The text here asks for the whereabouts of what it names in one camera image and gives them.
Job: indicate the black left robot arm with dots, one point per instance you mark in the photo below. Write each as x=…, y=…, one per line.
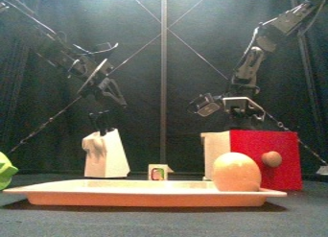
x=47, y=45

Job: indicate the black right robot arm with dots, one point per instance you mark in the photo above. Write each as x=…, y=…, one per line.
x=257, y=55

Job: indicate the beige toy egg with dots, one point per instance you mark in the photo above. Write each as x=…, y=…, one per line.
x=237, y=173

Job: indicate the small wooden picture cube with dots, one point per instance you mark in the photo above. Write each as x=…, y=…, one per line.
x=159, y=172

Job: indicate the orange and white tray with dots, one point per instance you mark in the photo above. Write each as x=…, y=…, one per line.
x=141, y=193

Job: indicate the green toy vegetable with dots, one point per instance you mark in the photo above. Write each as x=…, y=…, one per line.
x=6, y=170

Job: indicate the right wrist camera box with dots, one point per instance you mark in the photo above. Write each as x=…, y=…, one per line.
x=205, y=106

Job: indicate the vertical metal frame pole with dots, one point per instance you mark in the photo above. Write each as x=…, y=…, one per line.
x=163, y=87

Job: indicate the dark slanted frame post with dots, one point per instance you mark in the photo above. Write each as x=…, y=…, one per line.
x=310, y=87

